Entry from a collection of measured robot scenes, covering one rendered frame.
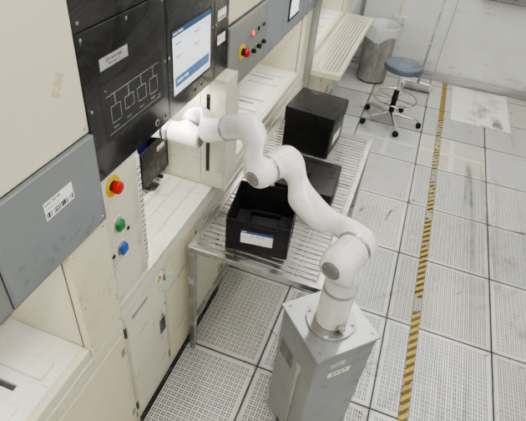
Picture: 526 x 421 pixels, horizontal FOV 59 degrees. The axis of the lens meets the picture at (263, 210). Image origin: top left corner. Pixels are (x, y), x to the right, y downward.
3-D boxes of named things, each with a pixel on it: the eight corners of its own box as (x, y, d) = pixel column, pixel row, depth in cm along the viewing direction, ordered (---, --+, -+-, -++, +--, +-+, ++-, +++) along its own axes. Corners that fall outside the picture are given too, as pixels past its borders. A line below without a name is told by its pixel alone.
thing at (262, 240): (224, 247, 203) (225, 217, 192) (239, 208, 224) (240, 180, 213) (286, 261, 200) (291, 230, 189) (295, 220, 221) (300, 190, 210)
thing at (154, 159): (142, 200, 198) (136, 134, 178) (101, 186, 202) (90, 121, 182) (170, 169, 216) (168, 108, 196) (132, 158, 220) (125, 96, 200)
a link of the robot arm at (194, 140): (174, 114, 184) (164, 134, 181) (204, 122, 181) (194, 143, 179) (179, 125, 192) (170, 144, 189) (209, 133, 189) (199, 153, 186)
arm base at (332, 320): (365, 332, 175) (376, 300, 164) (321, 347, 168) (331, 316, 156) (338, 294, 188) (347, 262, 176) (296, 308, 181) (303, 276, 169)
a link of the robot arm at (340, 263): (362, 287, 167) (379, 239, 152) (334, 318, 156) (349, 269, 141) (335, 270, 173) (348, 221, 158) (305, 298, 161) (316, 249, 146)
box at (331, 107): (326, 159, 263) (335, 120, 247) (280, 145, 271) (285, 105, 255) (341, 137, 284) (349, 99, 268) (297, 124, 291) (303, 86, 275)
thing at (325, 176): (329, 214, 227) (334, 193, 218) (270, 198, 232) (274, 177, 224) (340, 180, 249) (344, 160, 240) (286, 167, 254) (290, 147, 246)
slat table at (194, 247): (295, 388, 238) (321, 290, 189) (189, 347, 250) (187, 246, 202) (347, 230, 334) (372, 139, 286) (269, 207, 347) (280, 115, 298)
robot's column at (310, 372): (341, 431, 223) (381, 337, 174) (290, 455, 212) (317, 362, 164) (312, 381, 242) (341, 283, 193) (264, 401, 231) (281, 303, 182)
